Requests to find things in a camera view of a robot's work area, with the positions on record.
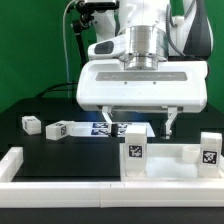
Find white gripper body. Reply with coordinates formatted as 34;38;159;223
76;59;208;113

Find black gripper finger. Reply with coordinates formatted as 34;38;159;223
161;107;178;139
102;106;118;137

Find white square tabletop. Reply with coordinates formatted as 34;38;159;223
120;144;224;182

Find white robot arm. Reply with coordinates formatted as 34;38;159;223
76;0;213;138

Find white fiducial tag sheet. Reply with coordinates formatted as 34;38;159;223
70;122;155;137

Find white U-shaped obstacle fence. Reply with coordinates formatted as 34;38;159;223
0;146;224;209

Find black cables at base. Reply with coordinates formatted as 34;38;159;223
34;81;81;99

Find white cable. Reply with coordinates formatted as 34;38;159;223
62;0;78;98

